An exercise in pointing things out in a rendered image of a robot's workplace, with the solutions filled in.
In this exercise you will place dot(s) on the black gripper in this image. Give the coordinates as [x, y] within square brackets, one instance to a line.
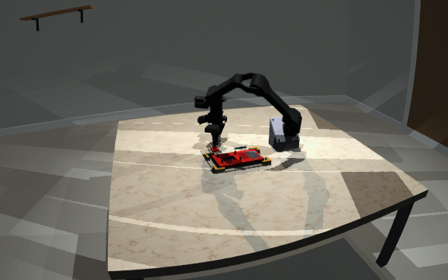
[217, 125]

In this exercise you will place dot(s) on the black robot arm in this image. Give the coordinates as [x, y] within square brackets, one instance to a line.
[260, 87]

